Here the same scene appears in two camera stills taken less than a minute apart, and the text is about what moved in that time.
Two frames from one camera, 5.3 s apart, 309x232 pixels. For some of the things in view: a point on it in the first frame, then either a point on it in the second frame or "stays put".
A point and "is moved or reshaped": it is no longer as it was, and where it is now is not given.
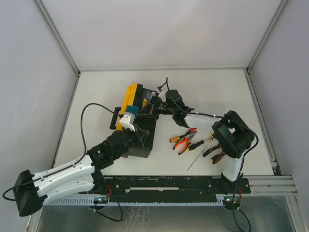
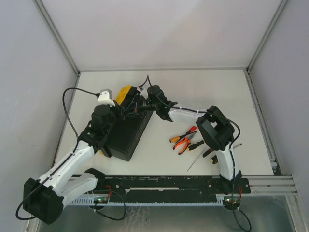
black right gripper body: (156, 108) to (147, 107)
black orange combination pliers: (216, 158) stays put
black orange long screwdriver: (190, 147) stays put
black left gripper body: (134, 134) to (121, 111)
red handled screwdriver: (191, 130) stays put
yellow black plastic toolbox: (136, 97) is moved or reshaped
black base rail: (175, 185) stays put
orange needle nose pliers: (187, 140) stays put
